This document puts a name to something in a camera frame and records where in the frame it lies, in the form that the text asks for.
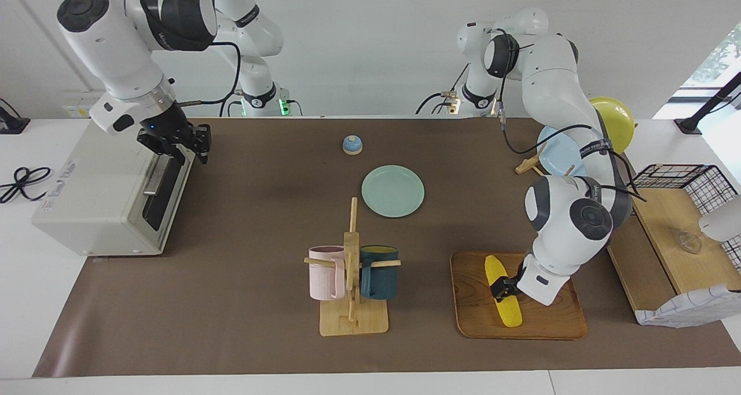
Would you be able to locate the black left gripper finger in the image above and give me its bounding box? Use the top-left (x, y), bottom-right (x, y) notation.
top-left (490, 275), bottom-right (515, 302)

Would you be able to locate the yellow corn cob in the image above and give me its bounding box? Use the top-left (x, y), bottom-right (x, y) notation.
top-left (485, 255), bottom-right (523, 328)

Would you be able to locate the beige toaster oven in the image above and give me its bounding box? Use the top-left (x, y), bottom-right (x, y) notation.
top-left (32, 119), bottom-right (195, 258)

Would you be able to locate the light green plate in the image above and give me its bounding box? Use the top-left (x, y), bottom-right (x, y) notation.
top-left (361, 164), bottom-right (425, 218)

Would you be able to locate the brown wooden tray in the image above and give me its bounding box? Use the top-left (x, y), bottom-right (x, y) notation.
top-left (450, 251), bottom-right (588, 340)

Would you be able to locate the white power box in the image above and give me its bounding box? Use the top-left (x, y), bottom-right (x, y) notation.
top-left (63, 90), bottom-right (116, 119)

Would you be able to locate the wooden plate rack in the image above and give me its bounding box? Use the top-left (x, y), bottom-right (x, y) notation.
top-left (515, 143), bottom-right (579, 178)

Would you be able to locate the dark blue mug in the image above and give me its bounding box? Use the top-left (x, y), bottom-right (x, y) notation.
top-left (360, 245), bottom-right (399, 301)

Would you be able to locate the light blue plate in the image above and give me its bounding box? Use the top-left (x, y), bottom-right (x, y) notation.
top-left (537, 126), bottom-right (586, 178)

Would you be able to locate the wooden mug tree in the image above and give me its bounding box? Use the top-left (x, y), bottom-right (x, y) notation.
top-left (305, 197), bottom-right (402, 337)

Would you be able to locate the brown table mat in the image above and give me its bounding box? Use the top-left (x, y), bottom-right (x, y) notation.
top-left (33, 117), bottom-right (741, 378)

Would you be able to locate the white checkered cloth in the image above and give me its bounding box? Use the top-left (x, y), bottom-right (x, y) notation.
top-left (634, 283), bottom-right (741, 328)

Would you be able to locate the clear glass object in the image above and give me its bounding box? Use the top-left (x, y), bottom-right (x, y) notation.
top-left (673, 228), bottom-right (705, 254)

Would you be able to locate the pink mug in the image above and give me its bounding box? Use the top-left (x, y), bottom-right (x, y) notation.
top-left (308, 245), bottom-right (347, 301)

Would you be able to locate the yellow plate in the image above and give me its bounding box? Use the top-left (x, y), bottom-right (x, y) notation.
top-left (589, 97), bottom-right (636, 155)

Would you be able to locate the white rounded device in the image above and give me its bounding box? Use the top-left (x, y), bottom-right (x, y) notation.
top-left (698, 194), bottom-right (741, 243)

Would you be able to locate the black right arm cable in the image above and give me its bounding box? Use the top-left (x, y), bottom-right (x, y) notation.
top-left (174, 41), bottom-right (241, 107)

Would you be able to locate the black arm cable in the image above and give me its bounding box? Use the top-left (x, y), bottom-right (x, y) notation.
top-left (499, 30), bottom-right (648, 203)
top-left (174, 41), bottom-right (241, 107)

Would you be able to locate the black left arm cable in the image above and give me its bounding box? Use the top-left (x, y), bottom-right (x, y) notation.
top-left (499, 30), bottom-right (648, 203)

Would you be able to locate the black coiled cable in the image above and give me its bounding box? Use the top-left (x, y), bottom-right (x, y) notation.
top-left (0, 166), bottom-right (54, 204)

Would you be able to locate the black clamp mount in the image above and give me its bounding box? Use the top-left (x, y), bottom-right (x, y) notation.
top-left (0, 98), bottom-right (31, 135)

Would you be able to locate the black wire wooden shelf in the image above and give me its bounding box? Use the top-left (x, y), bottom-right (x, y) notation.
top-left (605, 163), bottom-right (741, 326)

